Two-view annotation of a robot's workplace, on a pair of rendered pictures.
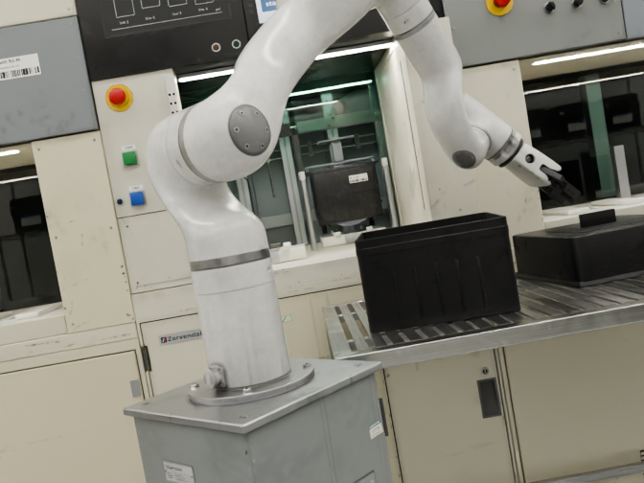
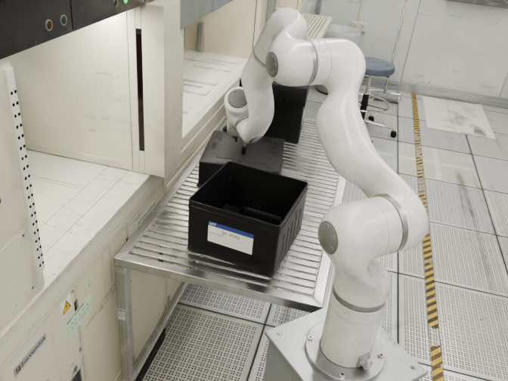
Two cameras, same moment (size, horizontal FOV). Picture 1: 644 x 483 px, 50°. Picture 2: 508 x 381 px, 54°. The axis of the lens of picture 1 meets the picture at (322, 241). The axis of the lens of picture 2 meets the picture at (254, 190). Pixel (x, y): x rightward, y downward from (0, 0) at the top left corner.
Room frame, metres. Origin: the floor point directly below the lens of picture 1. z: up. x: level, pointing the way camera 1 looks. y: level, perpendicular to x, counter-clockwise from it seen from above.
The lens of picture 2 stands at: (1.09, 1.03, 1.68)
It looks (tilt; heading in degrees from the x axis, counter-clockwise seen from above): 31 degrees down; 283
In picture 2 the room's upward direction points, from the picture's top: 6 degrees clockwise
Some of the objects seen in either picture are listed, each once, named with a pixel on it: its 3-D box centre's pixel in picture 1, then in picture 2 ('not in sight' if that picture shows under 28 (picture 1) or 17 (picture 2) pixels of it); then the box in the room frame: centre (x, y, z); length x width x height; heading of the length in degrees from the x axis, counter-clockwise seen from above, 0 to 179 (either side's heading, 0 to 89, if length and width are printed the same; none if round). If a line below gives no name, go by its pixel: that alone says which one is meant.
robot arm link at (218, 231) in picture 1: (204, 186); (357, 252); (1.05, 0.16, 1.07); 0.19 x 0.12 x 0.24; 42
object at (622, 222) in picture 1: (601, 241); (243, 158); (1.51, -0.60, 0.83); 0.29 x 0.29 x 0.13; 9
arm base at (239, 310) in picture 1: (241, 324); (351, 323); (1.03, 0.14, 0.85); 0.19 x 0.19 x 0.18
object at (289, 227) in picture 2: (432, 267); (249, 215); (1.37, -0.21, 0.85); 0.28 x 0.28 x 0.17; 84
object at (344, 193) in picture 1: (343, 185); not in sight; (2.34, -0.10, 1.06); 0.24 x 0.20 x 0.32; 92
